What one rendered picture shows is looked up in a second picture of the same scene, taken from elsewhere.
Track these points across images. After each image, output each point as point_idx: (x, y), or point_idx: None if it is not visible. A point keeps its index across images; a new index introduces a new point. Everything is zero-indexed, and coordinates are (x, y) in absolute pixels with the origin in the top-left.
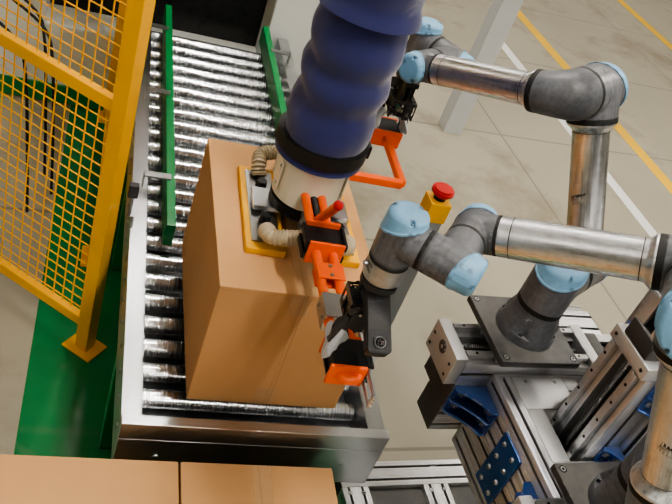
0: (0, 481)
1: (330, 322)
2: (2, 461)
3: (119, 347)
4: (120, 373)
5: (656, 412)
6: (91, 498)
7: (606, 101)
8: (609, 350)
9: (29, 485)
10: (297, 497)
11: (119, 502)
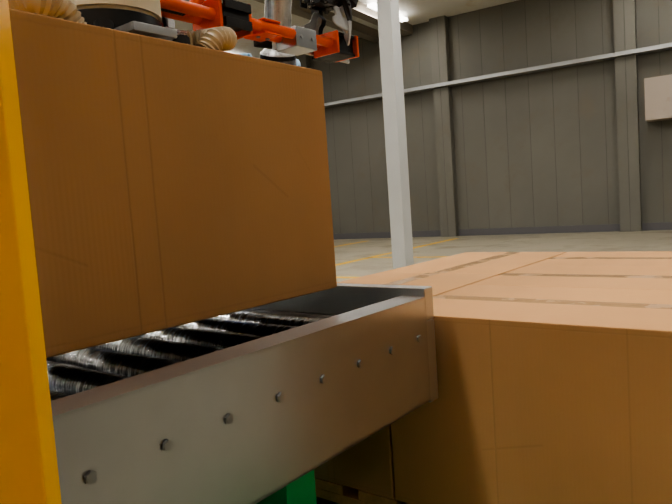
0: (595, 316)
1: (334, 17)
2: (589, 322)
3: (306, 426)
4: (365, 356)
5: (288, 1)
6: (497, 307)
7: None
8: None
9: (561, 314)
10: None
11: (470, 305)
